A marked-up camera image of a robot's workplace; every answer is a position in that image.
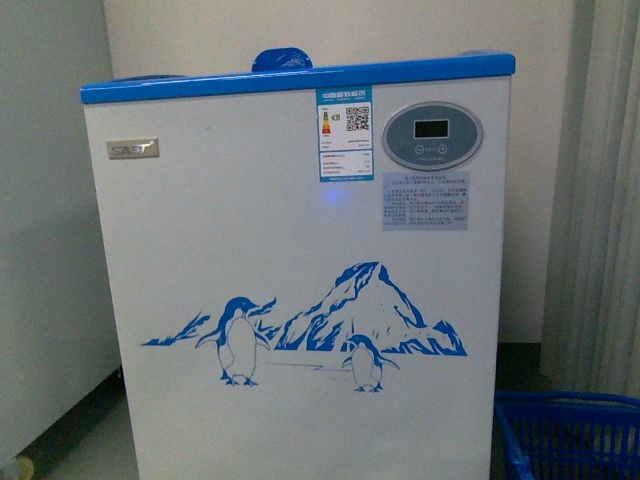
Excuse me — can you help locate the glass sliding freezer lid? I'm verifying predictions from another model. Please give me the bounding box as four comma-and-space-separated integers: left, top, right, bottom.
251, 47, 313, 73

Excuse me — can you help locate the white blue chest freezer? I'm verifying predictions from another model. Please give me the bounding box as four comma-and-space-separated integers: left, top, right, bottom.
80, 51, 516, 479

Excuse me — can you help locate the white vertical blinds curtain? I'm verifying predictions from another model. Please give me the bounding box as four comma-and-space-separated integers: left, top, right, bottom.
541, 1, 639, 397

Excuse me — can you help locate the blue plastic basket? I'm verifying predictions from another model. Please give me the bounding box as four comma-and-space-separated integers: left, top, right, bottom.
494, 391, 639, 479

